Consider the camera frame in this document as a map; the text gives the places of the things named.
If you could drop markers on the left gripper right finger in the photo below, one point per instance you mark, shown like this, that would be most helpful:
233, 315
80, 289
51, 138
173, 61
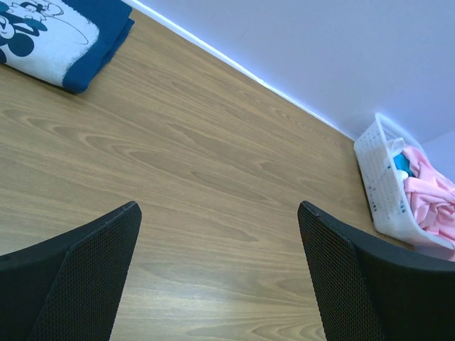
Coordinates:
369, 289

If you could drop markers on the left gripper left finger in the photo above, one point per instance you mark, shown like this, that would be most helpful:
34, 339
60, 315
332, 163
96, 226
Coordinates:
69, 287

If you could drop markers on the pink t-shirt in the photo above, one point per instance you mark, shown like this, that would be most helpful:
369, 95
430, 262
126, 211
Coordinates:
430, 195

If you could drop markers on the white plastic basket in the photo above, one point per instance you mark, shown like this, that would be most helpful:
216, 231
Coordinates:
389, 205

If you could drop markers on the teal t-shirt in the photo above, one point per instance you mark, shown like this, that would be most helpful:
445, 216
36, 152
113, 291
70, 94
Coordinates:
402, 165

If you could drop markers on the white garment in basket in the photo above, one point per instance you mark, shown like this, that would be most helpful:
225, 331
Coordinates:
395, 148

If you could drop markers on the folded blue printed t-shirt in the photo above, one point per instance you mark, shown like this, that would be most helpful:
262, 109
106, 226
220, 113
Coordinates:
63, 43

